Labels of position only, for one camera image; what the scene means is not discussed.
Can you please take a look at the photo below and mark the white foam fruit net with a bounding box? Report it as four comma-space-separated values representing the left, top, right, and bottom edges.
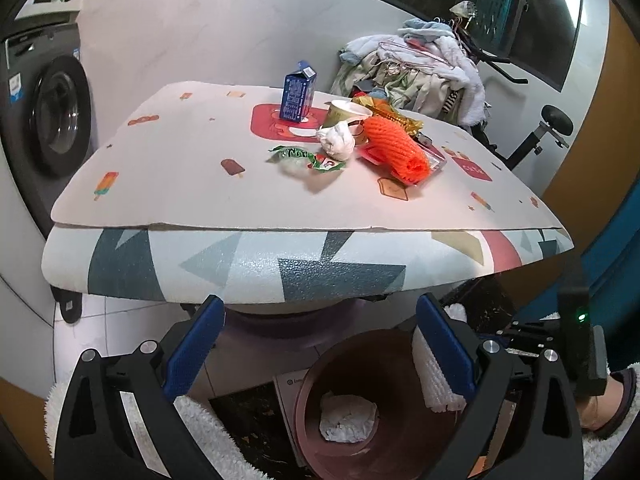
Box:
412, 327, 466, 413

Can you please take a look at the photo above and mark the red plastic blister package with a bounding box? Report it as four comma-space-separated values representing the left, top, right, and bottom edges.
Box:
356, 144, 446, 186

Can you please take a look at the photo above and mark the orange foam fruit net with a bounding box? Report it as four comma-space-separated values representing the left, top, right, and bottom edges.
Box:
362, 116, 432, 184

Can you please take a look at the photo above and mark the green candy wrapper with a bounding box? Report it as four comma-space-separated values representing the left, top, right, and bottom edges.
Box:
269, 145, 346, 174

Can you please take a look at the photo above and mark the white tissue ball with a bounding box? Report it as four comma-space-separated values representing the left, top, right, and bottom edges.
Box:
316, 120, 356, 162

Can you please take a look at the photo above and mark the blue milk carton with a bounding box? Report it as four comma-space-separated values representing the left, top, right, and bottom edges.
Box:
279, 61, 317, 122

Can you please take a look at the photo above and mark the brown round trash bin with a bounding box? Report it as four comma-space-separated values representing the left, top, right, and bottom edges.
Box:
294, 330, 459, 479

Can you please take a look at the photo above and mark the person's foot in slipper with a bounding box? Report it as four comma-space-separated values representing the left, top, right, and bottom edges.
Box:
576, 366, 637, 440

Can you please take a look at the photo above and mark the white fluffy rug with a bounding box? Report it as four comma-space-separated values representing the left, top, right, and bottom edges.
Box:
43, 382, 269, 480

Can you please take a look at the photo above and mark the crumpled white paper in bin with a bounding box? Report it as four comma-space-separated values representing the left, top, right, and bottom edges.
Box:
319, 393, 378, 444

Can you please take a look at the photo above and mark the geometric-print foam mat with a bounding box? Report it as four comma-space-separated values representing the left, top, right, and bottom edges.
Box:
41, 226, 574, 306

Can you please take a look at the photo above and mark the black exercise bike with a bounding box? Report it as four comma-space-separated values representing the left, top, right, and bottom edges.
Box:
449, 0, 574, 171

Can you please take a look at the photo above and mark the pink cartoon-print play mat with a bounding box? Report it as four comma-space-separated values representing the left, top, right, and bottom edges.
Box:
51, 81, 560, 231

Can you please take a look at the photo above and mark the black front-load washing machine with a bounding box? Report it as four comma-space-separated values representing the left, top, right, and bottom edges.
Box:
1, 23, 93, 235

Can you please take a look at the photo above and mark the gold foil wrapper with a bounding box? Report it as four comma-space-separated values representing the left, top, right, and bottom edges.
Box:
352, 94, 423, 138

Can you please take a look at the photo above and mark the pile of clothes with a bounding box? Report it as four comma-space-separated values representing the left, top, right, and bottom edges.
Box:
331, 18, 488, 128

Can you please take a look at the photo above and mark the yellow paper cup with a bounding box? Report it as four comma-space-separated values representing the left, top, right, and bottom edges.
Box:
321, 100, 372, 129

